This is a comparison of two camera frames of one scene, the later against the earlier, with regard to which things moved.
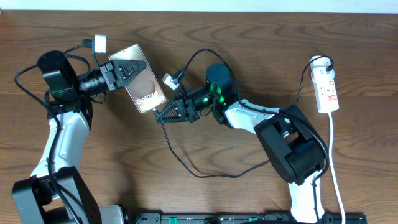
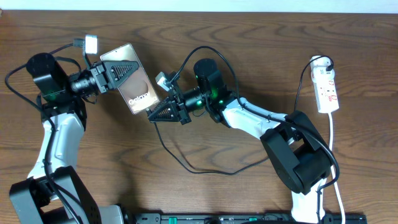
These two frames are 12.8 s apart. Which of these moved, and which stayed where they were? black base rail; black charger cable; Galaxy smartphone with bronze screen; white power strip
Moved: Galaxy smartphone with bronze screen; black charger cable
Stayed: white power strip; black base rail
